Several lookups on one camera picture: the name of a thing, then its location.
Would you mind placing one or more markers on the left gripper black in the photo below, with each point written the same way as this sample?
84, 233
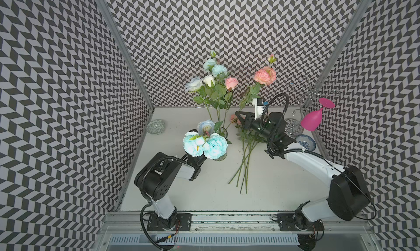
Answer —
198, 159

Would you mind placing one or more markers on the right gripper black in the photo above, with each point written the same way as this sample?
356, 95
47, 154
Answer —
250, 122

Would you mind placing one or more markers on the pink rose stem tall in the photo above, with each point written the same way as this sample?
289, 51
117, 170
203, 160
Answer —
262, 78

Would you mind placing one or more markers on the single pink rose stem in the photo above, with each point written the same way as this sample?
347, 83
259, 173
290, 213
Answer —
230, 84

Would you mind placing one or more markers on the small pink bud stem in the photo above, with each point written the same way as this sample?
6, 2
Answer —
245, 150

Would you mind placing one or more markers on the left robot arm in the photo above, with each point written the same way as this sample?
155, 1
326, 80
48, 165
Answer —
157, 176

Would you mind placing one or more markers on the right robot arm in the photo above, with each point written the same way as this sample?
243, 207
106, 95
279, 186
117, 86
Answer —
348, 194

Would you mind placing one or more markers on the teal peony flower stem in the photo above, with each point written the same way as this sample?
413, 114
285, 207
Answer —
196, 142

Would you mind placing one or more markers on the blue white ceramic bowl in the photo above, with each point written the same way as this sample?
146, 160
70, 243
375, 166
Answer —
307, 142

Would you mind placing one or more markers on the magenta plastic wine glass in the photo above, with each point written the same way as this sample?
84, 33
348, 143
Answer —
312, 120

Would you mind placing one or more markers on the white blue rose stem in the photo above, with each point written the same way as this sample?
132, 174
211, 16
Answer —
210, 89

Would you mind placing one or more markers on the metal wire glass rack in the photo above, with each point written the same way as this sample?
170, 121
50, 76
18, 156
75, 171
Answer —
294, 127

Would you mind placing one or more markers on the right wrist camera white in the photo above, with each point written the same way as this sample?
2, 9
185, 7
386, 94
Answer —
259, 107

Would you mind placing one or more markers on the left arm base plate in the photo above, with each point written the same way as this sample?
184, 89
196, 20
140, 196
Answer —
179, 221

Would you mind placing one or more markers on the aluminium front rail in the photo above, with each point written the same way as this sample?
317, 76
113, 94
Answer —
232, 222

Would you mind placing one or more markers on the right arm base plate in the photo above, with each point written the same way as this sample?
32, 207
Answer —
295, 222

